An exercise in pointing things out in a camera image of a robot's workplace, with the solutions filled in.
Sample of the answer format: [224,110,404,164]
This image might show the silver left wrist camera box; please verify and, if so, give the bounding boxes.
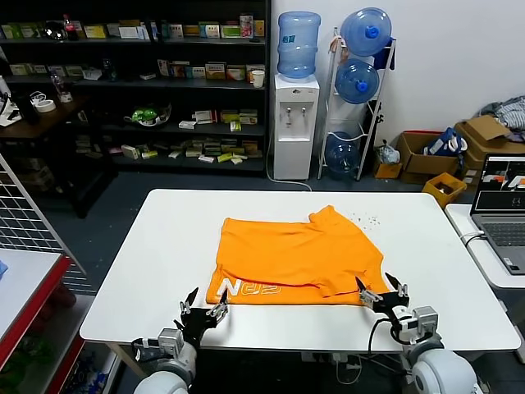
[157,328,185,354]

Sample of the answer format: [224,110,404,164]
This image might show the white laptop cable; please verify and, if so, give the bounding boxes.
[459,231,486,247]

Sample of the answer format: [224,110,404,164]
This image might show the grey laptop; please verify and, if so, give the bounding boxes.
[470,153,525,275]

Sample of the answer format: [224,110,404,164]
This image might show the white red medicine box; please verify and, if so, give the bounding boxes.
[191,109,217,125]

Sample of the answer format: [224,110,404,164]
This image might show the large white table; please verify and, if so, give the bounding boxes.
[79,188,522,387]

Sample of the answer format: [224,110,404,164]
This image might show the yellow orange medicine box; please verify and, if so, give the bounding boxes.
[204,61,227,80]

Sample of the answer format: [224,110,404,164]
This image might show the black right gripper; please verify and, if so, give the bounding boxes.
[354,271,413,344]

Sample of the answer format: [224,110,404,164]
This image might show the red-edged white table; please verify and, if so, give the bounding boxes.
[0,248,71,362]

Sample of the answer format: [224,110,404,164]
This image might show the large open cardboard box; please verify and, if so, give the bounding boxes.
[395,130,460,185]

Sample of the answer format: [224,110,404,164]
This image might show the white water dispenser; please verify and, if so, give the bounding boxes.
[273,73,320,181]

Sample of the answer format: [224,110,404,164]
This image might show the tall brown cardboard box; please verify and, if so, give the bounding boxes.
[454,114,525,186]

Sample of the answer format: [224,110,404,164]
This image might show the orange t-shirt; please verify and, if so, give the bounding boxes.
[204,204,389,308]

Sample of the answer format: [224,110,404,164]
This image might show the black shelving unit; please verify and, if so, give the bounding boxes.
[0,0,272,178]

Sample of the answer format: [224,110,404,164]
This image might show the clear plastic bag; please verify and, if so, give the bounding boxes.
[376,139,401,165]

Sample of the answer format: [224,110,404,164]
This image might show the blue shopping bag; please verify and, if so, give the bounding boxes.
[424,126,468,156]

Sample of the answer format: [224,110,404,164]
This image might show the dark wooden desk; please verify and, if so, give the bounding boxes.
[0,94,118,218]

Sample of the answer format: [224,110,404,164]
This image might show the black tripod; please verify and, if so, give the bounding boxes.
[366,98,386,143]

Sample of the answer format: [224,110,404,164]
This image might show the cola bottle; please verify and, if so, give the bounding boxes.
[61,13,79,42]

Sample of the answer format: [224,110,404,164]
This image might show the clear plastic bottle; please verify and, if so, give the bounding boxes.
[49,68,73,103]

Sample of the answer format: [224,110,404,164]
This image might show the blue labelled water jug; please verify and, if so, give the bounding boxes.
[276,11,322,80]

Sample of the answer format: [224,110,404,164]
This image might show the black flask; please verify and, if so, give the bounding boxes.
[18,92,40,124]

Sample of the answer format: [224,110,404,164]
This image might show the shiny silver bowl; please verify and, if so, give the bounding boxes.
[43,19,66,41]

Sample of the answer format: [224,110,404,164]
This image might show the white power strip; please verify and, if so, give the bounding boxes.
[301,351,362,370]

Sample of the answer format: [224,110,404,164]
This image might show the yellow plastic crate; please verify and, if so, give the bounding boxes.
[422,172,468,208]

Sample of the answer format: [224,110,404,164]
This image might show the small cardboard box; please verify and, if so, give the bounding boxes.
[372,158,404,181]

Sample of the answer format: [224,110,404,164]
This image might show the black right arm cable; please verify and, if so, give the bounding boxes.
[367,315,395,355]

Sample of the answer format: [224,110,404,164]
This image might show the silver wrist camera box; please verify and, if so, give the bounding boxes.
[157,328,185,354]
[412,305,439,341]

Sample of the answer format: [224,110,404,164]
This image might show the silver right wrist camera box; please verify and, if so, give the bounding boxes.
[412,305,439,341]

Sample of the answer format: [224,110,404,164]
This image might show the white wire grid panel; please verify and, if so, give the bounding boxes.
[0,153,87,276]

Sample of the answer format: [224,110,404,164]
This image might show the green items in plastic bag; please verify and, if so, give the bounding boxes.
[124,103,172,128]

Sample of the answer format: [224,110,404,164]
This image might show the pile of grey clothes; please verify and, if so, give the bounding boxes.
[477,94,525,143]

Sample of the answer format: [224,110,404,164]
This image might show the small white table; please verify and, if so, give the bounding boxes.
[445,203,525,364]

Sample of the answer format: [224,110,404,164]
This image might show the white dispenser power cord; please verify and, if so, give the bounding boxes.
[266,135,313,192]

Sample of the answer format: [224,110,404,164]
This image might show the white metal jug rack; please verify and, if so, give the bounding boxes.
[317,26,398,181]

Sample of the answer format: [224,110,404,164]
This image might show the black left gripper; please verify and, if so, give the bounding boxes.
[174,287,231,350]

